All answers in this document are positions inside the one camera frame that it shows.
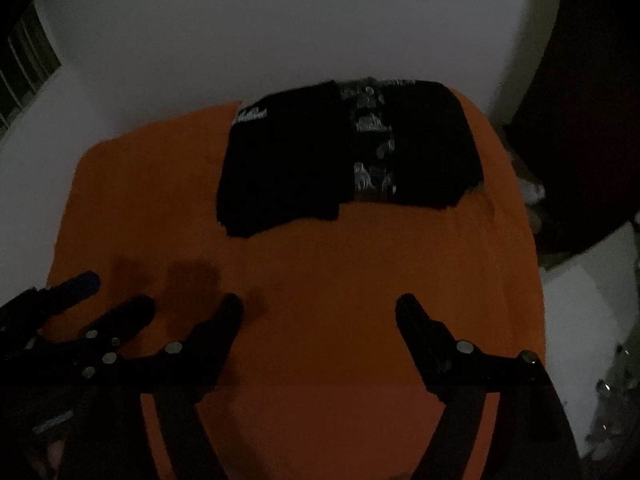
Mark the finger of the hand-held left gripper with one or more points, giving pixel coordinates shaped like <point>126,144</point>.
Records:
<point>82,282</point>
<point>130,310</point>

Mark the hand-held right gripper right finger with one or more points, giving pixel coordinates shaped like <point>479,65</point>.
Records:
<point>412,320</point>

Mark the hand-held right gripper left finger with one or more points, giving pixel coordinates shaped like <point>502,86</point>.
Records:
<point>225,320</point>

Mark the orange blanket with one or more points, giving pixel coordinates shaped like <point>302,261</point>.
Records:
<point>325,260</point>

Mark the folded black garment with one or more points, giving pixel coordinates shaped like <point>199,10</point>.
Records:
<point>280,175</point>

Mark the barred window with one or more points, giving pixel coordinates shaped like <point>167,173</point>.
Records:
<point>25,60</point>

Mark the dark wooden door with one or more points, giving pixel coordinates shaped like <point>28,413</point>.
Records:
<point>590,110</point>

